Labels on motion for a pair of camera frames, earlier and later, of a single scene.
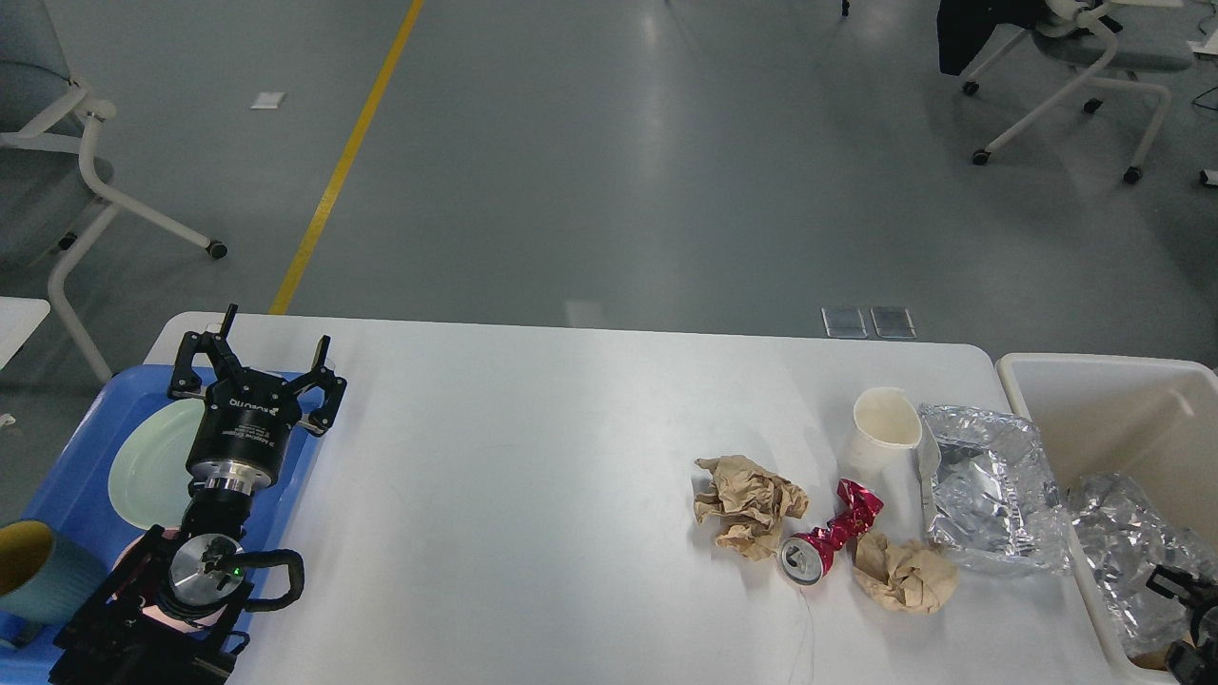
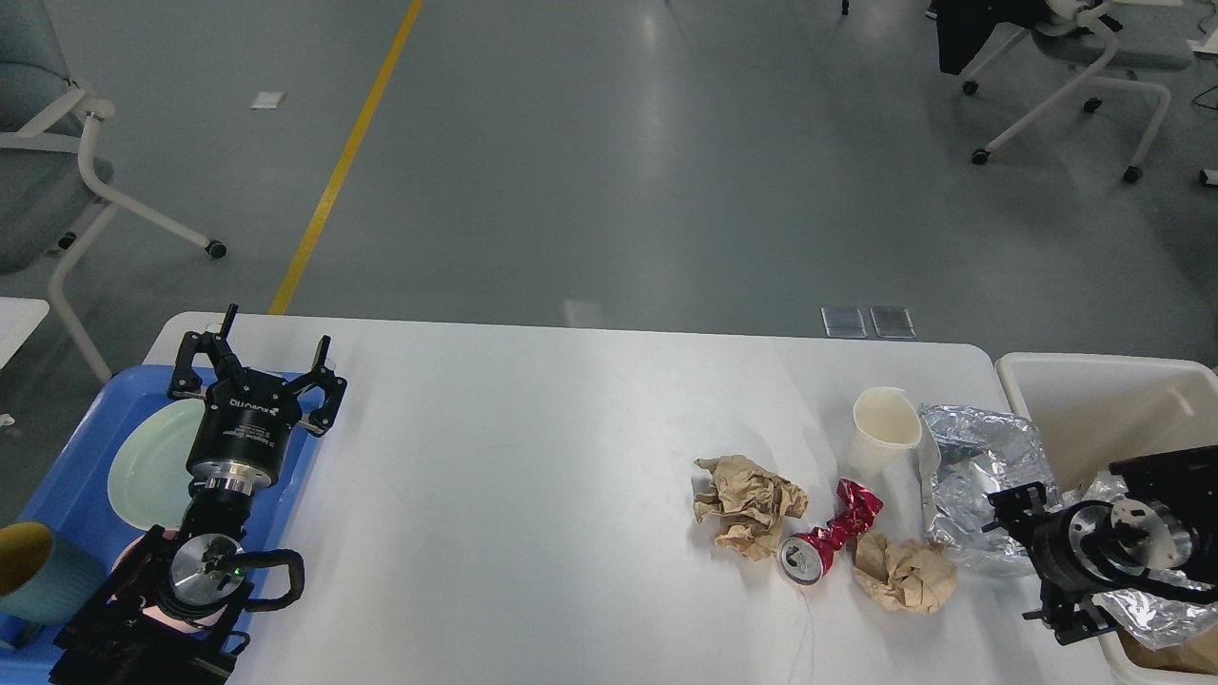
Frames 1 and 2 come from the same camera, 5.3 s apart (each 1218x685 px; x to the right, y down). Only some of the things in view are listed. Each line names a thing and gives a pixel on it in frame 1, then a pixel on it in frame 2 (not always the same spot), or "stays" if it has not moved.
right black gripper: x=1191 y=665 → x=1071 y=548
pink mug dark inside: x=159 y=605 stays
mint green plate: x=149 y=479 stays
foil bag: x=996 y=503 stays
